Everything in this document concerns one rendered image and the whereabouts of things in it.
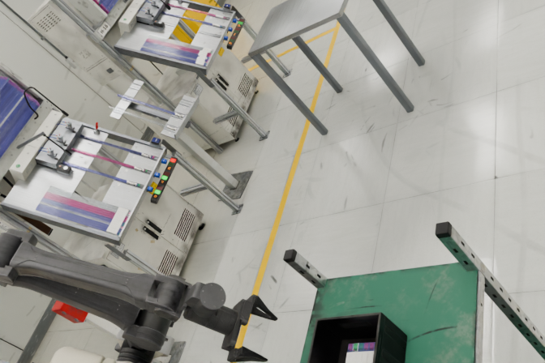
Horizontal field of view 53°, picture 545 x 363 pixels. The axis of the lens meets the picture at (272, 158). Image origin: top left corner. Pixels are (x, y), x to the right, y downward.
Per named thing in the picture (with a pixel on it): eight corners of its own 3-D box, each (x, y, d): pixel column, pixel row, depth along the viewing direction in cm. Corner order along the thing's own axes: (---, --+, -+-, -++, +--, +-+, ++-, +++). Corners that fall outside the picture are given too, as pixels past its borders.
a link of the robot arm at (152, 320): (139, 315, 140) (131, 335, 136) (140, 301, 132) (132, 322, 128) (173, 326, 140) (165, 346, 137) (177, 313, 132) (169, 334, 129)
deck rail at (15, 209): (121, 243, 306) (120, 237, 301) (120, 245, 305) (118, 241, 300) (5, 207, 311) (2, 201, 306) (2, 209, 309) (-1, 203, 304)
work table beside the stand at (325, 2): (413, 111, 325) (338, 12, 285) (322, 135, 372) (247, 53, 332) (425, 61, 349) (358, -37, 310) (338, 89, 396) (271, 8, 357)
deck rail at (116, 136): (166, 153, 347) (166, 147, 342) (165, 155, 346) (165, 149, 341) (63, 121, 351) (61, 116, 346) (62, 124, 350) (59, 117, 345)
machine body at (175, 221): (210, 218, 398) (148, 168, 367) (174, 305, 356) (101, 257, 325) (156, 232, 439) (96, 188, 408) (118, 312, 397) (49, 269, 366)
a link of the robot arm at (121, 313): (2, 246, 131) (-22, 283, 125) (4, 224, 121) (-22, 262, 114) (171, 316, 140) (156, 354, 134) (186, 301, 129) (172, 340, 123)
